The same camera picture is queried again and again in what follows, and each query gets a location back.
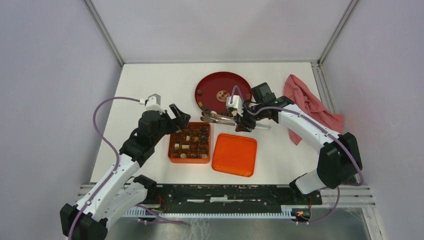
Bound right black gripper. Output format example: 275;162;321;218
234;102;265;133

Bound metal tongs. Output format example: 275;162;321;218
200;110;273;131

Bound orange chocolate box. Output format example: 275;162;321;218
167;122;212;164

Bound round red tray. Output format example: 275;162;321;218
194;71;252;113

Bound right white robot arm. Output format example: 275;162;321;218
226;82;365;204

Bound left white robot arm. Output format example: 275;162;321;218
60;104;191;240

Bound orange box lid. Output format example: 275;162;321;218
211;133;258;178

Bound pink cloth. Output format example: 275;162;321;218
283;74;345;133

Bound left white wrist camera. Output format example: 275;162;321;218
139;93;166;115

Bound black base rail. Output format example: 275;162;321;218
141;184;323;214

